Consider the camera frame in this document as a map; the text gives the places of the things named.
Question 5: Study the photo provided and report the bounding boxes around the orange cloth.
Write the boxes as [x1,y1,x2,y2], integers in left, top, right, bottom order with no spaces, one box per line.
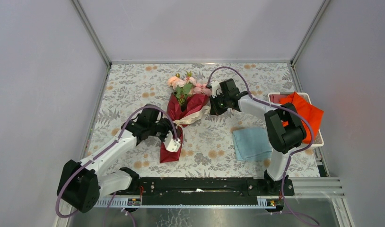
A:
[279,92,324,137]

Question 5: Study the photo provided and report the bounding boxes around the aluminium front rail frame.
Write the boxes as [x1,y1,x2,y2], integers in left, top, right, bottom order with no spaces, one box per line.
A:
[84,177,344,212]

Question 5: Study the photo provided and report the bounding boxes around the cream ribbon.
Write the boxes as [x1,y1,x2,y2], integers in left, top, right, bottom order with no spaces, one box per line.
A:
[173,105,210,126]

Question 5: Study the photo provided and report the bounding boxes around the light blue folded cloth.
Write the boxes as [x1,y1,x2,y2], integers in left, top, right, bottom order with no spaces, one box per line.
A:
[232,127,272,161]

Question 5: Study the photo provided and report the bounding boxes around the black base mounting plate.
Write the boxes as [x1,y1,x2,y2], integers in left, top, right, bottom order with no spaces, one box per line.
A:
[116,177,295,206]

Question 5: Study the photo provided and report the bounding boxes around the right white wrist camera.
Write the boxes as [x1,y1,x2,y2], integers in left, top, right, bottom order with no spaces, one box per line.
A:
[210,80,222,98]

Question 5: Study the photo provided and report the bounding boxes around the white plastic basket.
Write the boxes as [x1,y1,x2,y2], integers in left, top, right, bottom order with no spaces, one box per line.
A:
[268,92,324,149]

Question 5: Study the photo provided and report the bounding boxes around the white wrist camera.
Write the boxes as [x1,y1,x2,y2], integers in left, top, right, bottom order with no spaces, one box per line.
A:
[210,80,222,98]
[163,131,182,153]

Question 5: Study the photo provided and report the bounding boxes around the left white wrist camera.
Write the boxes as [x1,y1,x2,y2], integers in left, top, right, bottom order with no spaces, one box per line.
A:
[163,131,182,153]

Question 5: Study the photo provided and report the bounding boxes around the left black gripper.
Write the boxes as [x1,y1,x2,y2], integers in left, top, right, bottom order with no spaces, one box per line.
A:
[149,118,178,144]

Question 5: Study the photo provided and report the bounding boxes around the floral patterned table mat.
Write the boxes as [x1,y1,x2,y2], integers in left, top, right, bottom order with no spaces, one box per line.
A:
[82,63,321,178]

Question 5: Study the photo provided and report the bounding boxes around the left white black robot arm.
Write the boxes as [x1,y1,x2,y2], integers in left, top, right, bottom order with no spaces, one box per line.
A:
[55,104,183,218]

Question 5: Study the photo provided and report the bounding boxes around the pink fake flower bunch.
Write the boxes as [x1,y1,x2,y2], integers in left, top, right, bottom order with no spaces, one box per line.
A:
[167,71,212,106]

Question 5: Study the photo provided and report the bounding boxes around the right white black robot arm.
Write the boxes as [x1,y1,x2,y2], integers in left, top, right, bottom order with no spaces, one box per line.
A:
[207,79,306,195]

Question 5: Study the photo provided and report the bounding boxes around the dark red wrapping paper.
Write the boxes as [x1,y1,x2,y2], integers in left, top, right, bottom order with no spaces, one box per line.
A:
[159,92,210,164]

